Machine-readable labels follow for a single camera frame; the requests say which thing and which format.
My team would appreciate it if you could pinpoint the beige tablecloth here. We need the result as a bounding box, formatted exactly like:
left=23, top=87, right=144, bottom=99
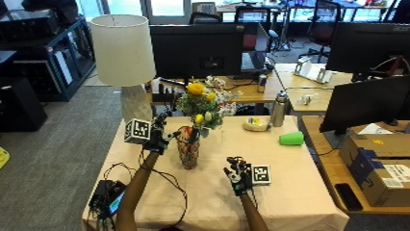
left=81, top=115, right=352, bottom=231

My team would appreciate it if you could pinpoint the open laptop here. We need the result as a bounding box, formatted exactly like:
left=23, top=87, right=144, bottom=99
left=240, top=22, right=272, bottom=73

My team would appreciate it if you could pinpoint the small white object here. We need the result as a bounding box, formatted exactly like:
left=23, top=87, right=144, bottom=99
left=296, top=92, right=321, bottom=107

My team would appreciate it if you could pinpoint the black monitor with stand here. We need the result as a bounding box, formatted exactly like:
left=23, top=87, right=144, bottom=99
left=149, top=23, right=247, bottom=86

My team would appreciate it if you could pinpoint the white lamp shade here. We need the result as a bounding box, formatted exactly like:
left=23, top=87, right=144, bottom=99
left=88, top=13, right=157, bottom=88

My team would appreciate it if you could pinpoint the white desk stand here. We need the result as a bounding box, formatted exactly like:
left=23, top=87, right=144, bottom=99
left=293, top=56, right=334, bottom=85

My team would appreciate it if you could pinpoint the person's right hand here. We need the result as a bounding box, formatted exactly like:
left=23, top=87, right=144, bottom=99
left=223, top=156, right=257, bottom=197

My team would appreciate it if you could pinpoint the patterned glass vase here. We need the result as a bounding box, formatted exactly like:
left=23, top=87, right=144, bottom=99
left=175, top=125, right=203, bottom=170

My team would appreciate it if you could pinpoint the tilted black monitor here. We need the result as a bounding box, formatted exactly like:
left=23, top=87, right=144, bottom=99
left=318, top=75, right=410, bottom=136

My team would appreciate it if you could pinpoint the cardboard box with blue tape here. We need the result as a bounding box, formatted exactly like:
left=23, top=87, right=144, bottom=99
left=338, top=132, right=410, bottom=208

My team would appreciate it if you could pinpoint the white faceted lamp base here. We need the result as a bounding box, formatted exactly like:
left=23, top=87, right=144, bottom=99
left=120, top=84, right=155, bottom=124

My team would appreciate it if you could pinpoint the person's left hand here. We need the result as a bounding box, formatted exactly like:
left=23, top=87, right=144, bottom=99
left=143, top=114, right=184, bottom=156

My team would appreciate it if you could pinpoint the steel water bottle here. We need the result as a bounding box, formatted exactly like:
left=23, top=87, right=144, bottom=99
left=271, top=90, right=290, bottom=128

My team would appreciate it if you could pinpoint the yellow object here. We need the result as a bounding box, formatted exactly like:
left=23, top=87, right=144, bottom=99
left=0, top=146, right=12, bottom=170

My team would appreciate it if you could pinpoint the right glove marker cube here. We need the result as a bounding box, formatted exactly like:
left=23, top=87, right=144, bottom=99
left=251, top=164, right=273, bottom=187

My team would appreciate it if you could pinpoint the wooden side desk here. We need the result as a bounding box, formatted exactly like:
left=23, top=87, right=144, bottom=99
left=300, top=115, right=410, bottom=216

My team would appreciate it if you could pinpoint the large black monitor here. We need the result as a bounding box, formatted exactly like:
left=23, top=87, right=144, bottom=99
left=325, top=21, right=410, bottom=81

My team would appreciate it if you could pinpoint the black phone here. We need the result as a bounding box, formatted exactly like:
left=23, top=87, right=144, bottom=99
left=333, top=182, right=365, bottom=212

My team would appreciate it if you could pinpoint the black glove cable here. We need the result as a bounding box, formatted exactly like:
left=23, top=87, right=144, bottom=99
left=101, top=147, right=189, bottom=227

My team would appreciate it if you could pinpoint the beige tape roll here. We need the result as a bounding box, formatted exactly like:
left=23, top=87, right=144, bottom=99
left=243, top=116, right=272, bottom=133

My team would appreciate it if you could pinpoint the silver drink can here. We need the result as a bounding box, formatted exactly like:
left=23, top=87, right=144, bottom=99
left=256, top=74, right=268, bottom=94

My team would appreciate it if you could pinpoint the red and black office chair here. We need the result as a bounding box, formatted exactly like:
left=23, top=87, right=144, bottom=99
left=298, top=0, right=344, bottom=64

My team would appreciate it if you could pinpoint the black computer tower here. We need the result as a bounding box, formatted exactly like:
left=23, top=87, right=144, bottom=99
left=0, top=76, right=50, bottom=133

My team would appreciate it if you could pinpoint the green plastic cup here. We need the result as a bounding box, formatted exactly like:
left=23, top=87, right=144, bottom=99
left=278, top=131, right=306, bottom=146

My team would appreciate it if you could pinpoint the white paper sheet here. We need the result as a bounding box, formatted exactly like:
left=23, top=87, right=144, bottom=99
left=358, top=122, right=394, bottom=136

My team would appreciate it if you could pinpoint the dark blue shelf cabinet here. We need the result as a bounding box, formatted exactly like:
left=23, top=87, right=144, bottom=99
left=0, top=15, right=97, bottom=103

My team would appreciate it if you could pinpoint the left glove marker cube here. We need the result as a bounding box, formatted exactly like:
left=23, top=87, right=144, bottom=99
left=123, top=117, right=153, bottom=145

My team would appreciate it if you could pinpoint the glove marker cube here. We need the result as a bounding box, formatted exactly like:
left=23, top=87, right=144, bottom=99
left=123, top=117, right=153, bottom=145
left=251, top=164, right=273, bottom=187

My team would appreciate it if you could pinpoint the yellow and white flower bouquet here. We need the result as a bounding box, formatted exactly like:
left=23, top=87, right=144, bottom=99
left=176, top=75, right=244, bottom=139

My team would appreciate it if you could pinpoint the black device with screen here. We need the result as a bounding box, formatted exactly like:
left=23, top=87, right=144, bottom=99
left=88, top=179, right=128, bottom=219

